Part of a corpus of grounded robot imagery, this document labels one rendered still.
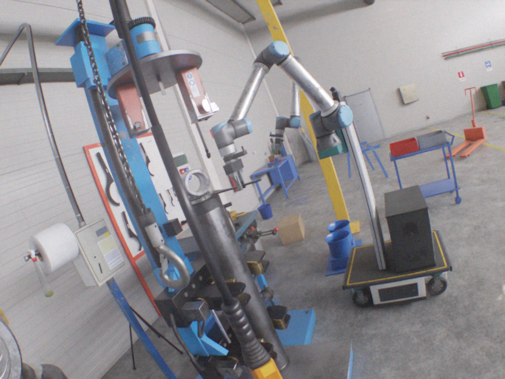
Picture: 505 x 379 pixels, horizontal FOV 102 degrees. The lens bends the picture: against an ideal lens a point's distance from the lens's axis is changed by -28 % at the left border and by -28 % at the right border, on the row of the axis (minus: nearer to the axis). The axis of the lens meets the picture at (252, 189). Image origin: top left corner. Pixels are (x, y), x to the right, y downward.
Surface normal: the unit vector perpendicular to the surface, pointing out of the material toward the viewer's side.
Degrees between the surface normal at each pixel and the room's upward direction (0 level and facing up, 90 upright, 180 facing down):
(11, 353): 90
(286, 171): 90
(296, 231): 90
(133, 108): 90
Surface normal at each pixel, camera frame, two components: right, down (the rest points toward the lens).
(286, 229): -0.20, 0.24
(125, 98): 0.51, -0.04
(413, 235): -0.41, 0.30
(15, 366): 0.82, -0.22
